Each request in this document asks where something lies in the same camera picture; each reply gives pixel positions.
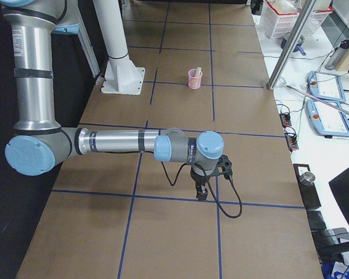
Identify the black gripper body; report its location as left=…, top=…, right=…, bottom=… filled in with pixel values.
left=190, top=167, right=210, bottom=186

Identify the yellow highlighter pen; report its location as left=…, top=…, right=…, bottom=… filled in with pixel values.
left=195, top=67, right=202, bottom=78

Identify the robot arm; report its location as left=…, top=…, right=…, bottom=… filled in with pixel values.
left=0, top=1, right=93, bottom=202

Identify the pink mesh pen holder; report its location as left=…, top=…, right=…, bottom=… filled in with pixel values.
left=188, top=68, right=202, bottom=90

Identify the black power strip near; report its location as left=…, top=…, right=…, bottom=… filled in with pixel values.
left=284, top=132, right=299, bottom=152

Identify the black power strip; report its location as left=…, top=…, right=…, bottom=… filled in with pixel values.
left=284, top=132, right=299, bottom=152
left=279, top=112, right=291, bottom=127

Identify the black power strip far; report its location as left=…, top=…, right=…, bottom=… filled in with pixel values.
left=279, top=112, right=291, bottom=127

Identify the steel cup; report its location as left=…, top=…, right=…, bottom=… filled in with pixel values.
left=299, top=171, right=316, bottom=186

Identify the black box on side table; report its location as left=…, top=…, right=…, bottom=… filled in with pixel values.
left=293, top=163, right=321, bottom=210

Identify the near blue teach pendant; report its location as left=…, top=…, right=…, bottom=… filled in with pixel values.
left=306, top=100, right=349, bottom=138

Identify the blue teach pendant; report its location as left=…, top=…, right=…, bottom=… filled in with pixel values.
left=306, top=100, right=349, bottom=138
left=308, top=71, right=346, bottom=103

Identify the far blue teach pendant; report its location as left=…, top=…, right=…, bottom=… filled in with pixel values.
left=308, top=71, right=346, bottom=103

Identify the blue saucepan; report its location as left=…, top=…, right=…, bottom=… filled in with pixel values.
left=280, top=32, right=308, bottom=56

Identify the white red plastic basket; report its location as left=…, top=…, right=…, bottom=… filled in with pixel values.
left=260, top=1, right=299, bottom=39

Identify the grey water bottle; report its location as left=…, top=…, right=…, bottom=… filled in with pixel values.
left=325, top=39, right=349, bottom=70

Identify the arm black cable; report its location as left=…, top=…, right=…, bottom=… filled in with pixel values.
left=160, top=161, right=243, bottom=219

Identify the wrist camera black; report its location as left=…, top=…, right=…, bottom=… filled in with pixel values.
left=218, top=155, right=233, bottom=181

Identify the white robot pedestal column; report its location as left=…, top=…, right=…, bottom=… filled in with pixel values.
left=93, top=0, right=145, bottom=95

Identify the aluminium frame post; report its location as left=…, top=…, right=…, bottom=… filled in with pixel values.
left=266, top=0, right=317, bottom=90

